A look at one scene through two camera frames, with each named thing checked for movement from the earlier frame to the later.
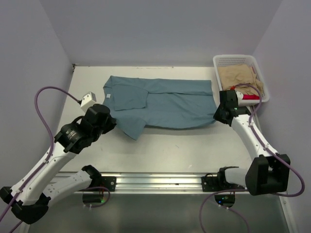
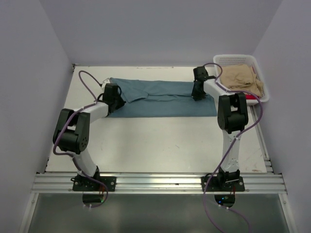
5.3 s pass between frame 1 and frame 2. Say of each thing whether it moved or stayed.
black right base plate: stayed
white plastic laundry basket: stayed
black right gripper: moved
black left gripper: moved
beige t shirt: stayed
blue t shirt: moved
